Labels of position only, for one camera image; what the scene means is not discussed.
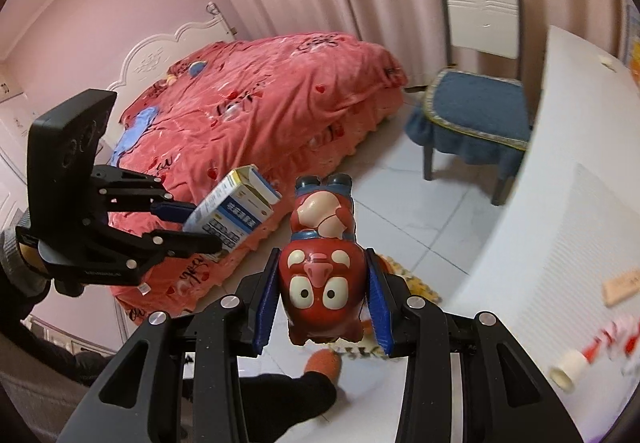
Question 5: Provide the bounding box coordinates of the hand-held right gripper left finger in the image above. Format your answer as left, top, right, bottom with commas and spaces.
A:
60, 248, 281, 443

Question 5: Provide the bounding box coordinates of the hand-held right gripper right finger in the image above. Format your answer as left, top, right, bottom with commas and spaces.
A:
365, 247, 586, 443

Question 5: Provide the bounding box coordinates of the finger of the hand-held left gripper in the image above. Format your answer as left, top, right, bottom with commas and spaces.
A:
92, 166, 198, 224
127, 231, 223, 275

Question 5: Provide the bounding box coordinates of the white blue medicine box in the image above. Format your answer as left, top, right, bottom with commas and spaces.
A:
182, 165, 282, 254

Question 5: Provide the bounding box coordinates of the red pig toy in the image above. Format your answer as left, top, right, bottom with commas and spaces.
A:
277, 174, 371, 345

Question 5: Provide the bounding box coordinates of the wooden block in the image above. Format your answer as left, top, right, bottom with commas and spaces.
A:
602, 273, 640, 308

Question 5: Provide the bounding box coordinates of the person's left forearm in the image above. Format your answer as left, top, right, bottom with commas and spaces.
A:
0, 228, 121, 384

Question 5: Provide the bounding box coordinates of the white door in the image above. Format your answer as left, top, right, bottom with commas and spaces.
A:
0, 63, 36, 234

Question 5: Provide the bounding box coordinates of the orange slipper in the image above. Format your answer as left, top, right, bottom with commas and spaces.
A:
305, 349, 343, 391

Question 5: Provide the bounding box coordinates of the person's leg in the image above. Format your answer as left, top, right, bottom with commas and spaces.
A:
185, 370, 338, 443

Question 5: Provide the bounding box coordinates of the white bed headboard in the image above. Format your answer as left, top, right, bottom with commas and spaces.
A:
107, 0, 236, 94

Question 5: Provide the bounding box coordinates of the pink printed blanket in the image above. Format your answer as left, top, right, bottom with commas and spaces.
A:
107, 34, 408, 324

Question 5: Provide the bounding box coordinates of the white red bottle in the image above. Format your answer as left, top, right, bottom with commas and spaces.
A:
550, 315, 640, 391

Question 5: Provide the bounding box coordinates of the blue chair cushion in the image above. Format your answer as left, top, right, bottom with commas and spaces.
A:
404, 69, 532, 168

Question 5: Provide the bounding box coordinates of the translucent desk mat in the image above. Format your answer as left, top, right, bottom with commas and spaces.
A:
500, 163, 640, 443

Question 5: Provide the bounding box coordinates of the white desk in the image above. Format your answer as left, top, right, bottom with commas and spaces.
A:
442, 25, 640, 443

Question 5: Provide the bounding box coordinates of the white chair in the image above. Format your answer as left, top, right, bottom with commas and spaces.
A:
422, 0, 533, 206

